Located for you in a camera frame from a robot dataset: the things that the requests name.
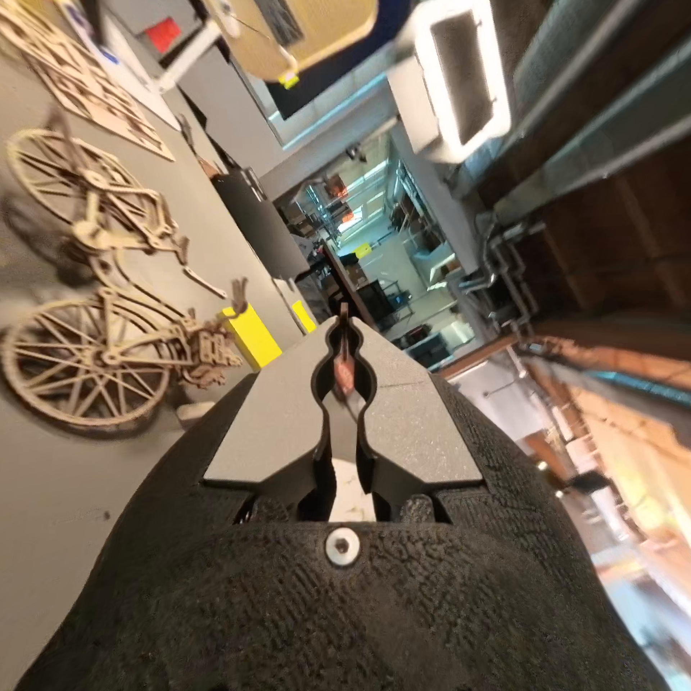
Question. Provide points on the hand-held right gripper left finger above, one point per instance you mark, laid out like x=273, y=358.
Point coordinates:
x=270, y=421

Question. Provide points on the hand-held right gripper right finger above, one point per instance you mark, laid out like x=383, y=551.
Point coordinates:
x=415, y=426

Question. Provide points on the small pronged wooden part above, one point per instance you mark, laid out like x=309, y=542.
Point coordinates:
x=344, y=318

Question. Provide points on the dark red model kit box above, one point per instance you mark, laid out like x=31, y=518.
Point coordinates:
x=344, y=378

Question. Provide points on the wooden bicycle model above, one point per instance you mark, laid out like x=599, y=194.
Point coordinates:
x=124, y=334

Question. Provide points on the yellow sticky note pad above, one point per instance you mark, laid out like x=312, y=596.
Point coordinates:
x=251, y=337

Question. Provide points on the yellow paper sheet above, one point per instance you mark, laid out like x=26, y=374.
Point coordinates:
x=305, y=317

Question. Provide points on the thin curved wooden strip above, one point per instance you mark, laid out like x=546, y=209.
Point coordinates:
x=205, y=282

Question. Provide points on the LED light panel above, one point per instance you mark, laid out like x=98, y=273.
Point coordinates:
x=464, y=81

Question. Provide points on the plywood part sheet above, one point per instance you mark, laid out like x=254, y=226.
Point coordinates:
x=92, y=92

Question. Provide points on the silver ventilation duct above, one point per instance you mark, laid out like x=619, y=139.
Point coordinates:
x=507, y=270

